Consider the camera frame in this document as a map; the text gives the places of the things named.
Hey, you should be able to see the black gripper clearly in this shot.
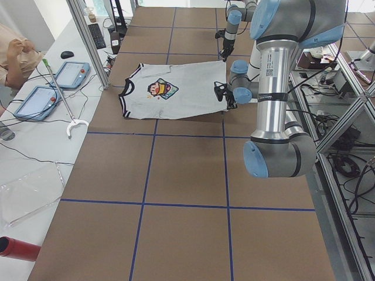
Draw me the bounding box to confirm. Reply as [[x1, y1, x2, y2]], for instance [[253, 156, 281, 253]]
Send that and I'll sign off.
[[214, 81, 237, 109], [215, 29, 236, 62]]

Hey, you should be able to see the grey cartoon print t-shirt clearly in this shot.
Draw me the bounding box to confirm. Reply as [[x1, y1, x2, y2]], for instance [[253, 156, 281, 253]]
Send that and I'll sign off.
[[118, 61, 227, 119]]

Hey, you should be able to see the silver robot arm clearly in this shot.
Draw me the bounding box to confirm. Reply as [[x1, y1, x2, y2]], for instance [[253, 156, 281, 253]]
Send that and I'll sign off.
[[214, 1, 258, 61], [214, 1, 347, 178]]

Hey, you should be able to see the seated person's hand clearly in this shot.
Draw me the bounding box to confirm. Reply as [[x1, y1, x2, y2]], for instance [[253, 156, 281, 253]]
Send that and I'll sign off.
[[6, 39, 35, 60]]

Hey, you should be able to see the black keyboard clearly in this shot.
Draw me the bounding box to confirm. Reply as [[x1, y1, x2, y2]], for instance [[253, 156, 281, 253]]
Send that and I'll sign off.
[[87, 23, 106, 49]]

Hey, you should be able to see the grabber reacher tool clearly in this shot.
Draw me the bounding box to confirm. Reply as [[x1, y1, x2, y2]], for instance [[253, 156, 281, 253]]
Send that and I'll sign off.
[[42, 59, 89, 139]]

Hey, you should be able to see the upper blue teach pendant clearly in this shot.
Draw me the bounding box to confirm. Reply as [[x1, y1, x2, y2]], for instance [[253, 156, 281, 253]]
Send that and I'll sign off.
[[54, 61, 90, 90]]

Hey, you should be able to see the blue teach pendant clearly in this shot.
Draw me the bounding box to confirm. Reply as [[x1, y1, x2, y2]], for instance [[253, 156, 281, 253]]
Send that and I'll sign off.
[[54, 61, 90, 90], [13, 86, 61, 121]]

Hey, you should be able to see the black computer mouse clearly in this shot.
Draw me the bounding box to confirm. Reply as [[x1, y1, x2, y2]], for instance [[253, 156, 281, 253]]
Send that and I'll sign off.
[[60, 50, 74, 59]]

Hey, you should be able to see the lower blue teach pendant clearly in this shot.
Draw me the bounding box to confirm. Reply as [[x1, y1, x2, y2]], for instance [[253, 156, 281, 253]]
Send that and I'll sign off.
[[13, 86, 61, 121]]

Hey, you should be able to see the clear acrylic tray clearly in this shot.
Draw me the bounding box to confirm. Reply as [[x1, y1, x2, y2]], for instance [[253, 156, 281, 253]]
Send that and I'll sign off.
[[1, 164, 64, 228]]

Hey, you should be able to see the red bottle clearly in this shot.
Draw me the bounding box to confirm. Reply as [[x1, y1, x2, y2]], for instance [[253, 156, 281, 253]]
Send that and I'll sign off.
[[1, 237, 41, 262]]

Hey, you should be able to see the aluminium frame post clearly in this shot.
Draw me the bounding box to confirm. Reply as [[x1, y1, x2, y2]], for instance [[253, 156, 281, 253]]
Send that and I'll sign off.
[[66, 0, 110, 90]]

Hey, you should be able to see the aluminium side frame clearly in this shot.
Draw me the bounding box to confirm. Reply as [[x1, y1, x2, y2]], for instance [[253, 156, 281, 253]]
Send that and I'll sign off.
[[289, 37, 374, 280]]

